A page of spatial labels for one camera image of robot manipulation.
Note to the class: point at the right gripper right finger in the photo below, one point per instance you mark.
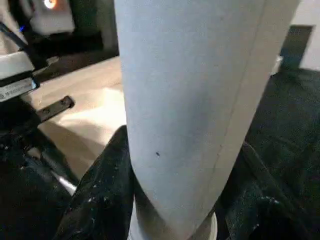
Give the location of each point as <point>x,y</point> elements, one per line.
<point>255,212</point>

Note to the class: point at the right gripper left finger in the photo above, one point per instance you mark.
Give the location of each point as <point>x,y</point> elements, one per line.
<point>105,195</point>

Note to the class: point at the white plastic table top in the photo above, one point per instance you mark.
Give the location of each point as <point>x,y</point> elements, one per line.
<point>95,100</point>

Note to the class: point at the white plastic table leg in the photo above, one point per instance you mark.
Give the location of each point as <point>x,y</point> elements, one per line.
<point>187,100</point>

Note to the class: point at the black work mat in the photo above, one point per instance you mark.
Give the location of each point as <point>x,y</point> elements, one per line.
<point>287,112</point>

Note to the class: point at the white cabinet with glass doors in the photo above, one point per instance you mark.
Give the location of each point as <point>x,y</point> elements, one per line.
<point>307,15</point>

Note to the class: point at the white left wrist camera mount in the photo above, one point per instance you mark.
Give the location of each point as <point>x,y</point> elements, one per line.
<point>15,65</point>

